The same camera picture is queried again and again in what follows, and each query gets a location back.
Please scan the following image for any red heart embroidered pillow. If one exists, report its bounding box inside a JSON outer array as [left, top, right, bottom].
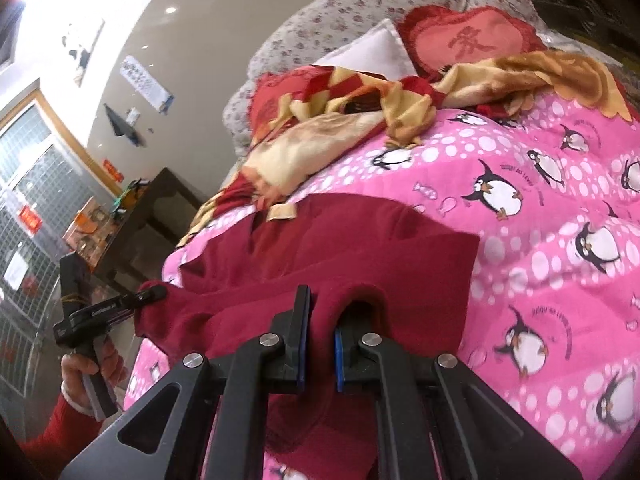
[[397, 6, 546, 81]]

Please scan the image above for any white wall notice paper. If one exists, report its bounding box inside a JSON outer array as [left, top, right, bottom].
[[119, 55, 175, 115]]

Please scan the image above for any dark red fleece sweater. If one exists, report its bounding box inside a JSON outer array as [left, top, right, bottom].
[[134, 194, 480, 479]]

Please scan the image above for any white pillow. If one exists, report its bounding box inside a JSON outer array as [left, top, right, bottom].
[[314, 18, 418, 80]]

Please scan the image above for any pink penguin quilt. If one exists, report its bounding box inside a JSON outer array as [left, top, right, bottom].
[[121, 86, 640, 480]]

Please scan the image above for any dark wooden side table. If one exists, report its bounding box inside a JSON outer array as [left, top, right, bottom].
[[94, 168, 203, 294]]

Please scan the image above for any person left hand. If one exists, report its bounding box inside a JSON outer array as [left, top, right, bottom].
[[61, 336, 127, 412]]

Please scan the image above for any floral upholstered headboard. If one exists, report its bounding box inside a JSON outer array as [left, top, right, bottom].
[[222, 0, 546, 158]]

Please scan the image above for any red and gold blanket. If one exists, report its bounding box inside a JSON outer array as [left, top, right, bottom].
[[178, 50, 632, 246]]

